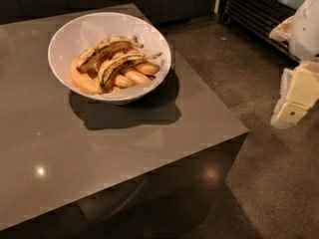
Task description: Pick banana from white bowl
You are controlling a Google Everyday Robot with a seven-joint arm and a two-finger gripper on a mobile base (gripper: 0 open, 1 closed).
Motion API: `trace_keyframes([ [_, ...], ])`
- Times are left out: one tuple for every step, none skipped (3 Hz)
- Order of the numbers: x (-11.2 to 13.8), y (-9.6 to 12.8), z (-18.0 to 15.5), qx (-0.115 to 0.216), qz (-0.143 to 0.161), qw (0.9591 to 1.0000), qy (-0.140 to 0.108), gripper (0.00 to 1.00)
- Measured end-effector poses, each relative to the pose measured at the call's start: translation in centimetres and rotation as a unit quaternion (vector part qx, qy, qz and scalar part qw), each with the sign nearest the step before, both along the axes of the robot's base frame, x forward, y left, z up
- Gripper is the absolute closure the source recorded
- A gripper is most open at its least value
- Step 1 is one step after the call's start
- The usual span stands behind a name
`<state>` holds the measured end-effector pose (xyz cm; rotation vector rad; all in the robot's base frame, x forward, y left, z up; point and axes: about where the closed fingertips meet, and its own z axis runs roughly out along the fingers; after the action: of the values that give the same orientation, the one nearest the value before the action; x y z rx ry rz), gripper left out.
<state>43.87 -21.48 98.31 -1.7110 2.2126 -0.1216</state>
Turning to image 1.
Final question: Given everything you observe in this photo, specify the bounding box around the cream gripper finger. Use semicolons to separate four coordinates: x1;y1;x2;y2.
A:
270;101;307;129

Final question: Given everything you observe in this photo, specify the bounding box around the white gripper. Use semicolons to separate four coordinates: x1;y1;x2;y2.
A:
269;0;319;110

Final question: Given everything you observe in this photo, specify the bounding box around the spotted banana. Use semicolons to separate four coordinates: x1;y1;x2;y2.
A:
76;36;144;72
97;53;160;87

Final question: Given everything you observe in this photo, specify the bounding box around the yellow banana right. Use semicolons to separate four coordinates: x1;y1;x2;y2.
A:
134;62;160;76

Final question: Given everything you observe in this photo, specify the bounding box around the yellow banana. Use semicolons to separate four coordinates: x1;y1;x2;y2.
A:
134;62;160;76
113;74;134;89
121;67;151;85

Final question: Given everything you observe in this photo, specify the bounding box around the yellow banana middle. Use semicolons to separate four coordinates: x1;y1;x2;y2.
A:
121;67;151;85

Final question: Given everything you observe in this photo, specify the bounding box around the yellow banana lower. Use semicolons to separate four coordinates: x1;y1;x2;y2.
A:
113;74;134;89

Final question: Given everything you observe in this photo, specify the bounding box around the orange fruit in bowl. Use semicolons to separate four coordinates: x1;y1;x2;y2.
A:
71;57;103;95

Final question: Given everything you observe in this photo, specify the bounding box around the white ceramic bowl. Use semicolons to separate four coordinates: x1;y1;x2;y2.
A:
48;12;171;104

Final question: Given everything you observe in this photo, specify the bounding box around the dark metal rack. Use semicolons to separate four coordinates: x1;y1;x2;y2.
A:
219;0;305;61

